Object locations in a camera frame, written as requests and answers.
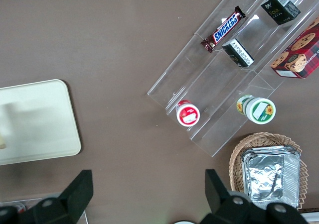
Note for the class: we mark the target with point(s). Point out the beige plastic tray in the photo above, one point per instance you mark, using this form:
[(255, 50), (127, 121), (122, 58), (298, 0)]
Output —
[(37, 122)]

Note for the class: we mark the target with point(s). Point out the small black carton box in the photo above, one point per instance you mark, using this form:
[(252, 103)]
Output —
[(238, 53), (280, 8)]

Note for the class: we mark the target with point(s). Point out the snickers chocolate bar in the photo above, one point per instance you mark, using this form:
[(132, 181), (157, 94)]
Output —
[(224, 28)]

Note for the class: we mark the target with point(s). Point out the light tan wicker basket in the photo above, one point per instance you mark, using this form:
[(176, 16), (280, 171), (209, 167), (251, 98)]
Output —
[(264, 139)]

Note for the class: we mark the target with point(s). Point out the green lid white cup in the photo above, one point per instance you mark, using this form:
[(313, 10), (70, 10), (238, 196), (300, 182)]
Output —
[(260, 110)]

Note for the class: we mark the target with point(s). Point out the aluminium foil tray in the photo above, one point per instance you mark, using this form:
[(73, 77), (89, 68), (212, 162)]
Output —
[(266, 176)]

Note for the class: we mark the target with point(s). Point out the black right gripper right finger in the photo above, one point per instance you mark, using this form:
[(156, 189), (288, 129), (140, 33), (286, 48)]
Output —
[(224, 204)]

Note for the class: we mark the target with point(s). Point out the clear acrylic stepped stand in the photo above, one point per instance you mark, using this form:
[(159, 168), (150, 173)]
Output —
[(199, 84)]

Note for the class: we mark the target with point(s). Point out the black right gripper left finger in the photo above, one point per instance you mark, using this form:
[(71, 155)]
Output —
[(74, 194)]

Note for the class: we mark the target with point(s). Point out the red cola bottle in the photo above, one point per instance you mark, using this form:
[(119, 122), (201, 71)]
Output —
[(21, 208)]

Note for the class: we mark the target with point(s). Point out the red tartan cookie box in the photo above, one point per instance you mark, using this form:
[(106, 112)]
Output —
[(299, 57)]

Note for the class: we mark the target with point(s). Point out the white rectangular bin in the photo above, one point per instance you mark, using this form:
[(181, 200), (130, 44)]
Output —
[(312, 219)]

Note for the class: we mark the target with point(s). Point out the red lid white cup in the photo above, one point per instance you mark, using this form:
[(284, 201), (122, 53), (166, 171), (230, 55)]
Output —
[(188, 114)]

